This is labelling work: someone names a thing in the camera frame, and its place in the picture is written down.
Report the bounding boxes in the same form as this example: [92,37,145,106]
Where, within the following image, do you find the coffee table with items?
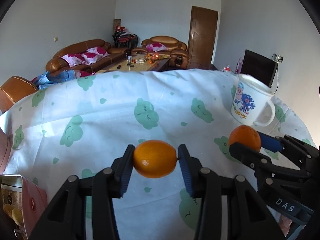
[96,53,170,74]

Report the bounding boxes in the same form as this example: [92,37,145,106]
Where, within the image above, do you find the brown leather armchair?
[131,36,189,69]

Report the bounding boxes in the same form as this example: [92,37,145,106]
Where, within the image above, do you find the pink electric kettle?
[0,129,11,174]

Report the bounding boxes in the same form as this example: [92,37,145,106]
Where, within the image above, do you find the black television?
[240,49,278,88]

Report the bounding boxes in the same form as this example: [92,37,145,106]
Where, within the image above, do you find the pink metal tin box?
[1,174,47,239]

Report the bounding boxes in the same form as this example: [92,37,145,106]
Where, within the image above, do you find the brown wooden door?
[188,6,219,67]

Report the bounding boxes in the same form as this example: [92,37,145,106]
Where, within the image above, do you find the stacked chairs in corner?
[112,25,138,49]

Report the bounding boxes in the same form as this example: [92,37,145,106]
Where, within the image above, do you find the right hand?
[278,215,301,239]

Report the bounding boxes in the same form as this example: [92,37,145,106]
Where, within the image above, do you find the small orange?
[133,140,177,179]

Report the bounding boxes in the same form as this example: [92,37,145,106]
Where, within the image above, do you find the blue clothes pile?
[31,70,92,90]

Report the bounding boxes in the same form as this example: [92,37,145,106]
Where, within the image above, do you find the orange wooden chair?
[0,76,38,113]

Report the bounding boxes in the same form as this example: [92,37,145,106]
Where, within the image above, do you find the white cartoon mug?
[231,74,276,127]

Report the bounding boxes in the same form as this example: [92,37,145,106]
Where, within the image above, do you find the long brown leather sofa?
[46,39,130,73]

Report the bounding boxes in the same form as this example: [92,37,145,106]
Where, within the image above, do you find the yellow fruit front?
[3,204,24,226]

